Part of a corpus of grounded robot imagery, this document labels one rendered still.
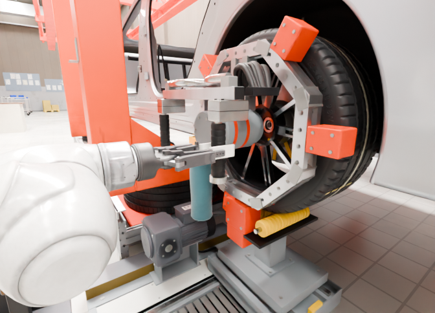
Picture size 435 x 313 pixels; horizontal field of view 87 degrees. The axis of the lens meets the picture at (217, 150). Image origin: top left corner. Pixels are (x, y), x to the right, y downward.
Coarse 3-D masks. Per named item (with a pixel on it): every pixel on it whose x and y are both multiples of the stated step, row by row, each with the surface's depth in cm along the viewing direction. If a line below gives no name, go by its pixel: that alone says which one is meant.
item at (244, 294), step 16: (208, 256) 117; (224, 272) 106; (240, 288) 97; (320, 288) 96; (336, 288) 99; (240, 304) 98; (256, 304) 92; (304, 304) 92; (320, 304) 89; (336, 304) 97
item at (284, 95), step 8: (280, 88) 89; (264, 96) 97; (280, 96) 90; (288, 96) 87; (280, 104) 90; (288, 112) 86; (288, 120) 85; (280, 144) 93; (272, 152) 97; (272, 160) 98; (280, 160) 94
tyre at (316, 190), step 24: (312, 48) 64; (336, 48) 69; (312, 72) 65; (336, 72) 60; (360, 72) 68; (336, 96) 60; (360, 96) 63; (336, 120) 61; (360, 120) 63; (360, 144) 66; (336, 168) 63; (360, 168) 72; (312, 192) 69
